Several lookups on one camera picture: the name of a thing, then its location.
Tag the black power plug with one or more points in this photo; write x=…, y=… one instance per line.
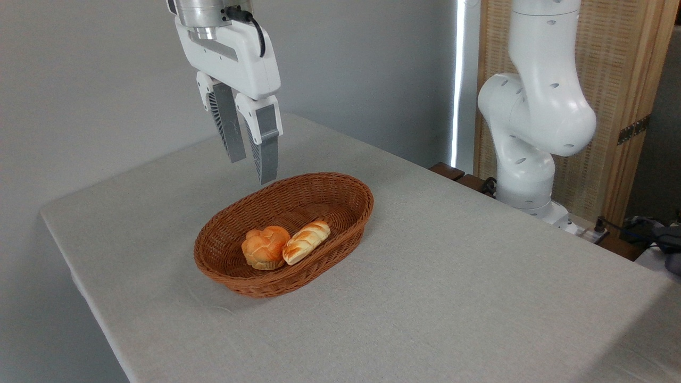
x=600, y=226

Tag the wooden rattan folding screen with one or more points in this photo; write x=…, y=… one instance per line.
x=612, y=64

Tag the round orange bread roll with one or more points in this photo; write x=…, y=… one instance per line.
x=263, y=247

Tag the dark metal screen hinge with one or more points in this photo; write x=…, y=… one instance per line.
x=633, y=129

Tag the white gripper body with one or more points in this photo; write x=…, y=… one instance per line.
x=239, y=58

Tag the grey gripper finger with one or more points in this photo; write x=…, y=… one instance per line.
x=267, y=143
x=229, y=122

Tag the grey tablecloth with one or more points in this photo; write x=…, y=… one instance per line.
x=452, y=298

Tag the dark brown wooden block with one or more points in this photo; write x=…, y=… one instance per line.
x=471, y=182
x=447, y=171

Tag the long braided bread loaf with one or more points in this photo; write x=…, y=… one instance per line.
x=306, y=242

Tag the brown wicker basket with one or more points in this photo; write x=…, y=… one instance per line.
x=330, y=202

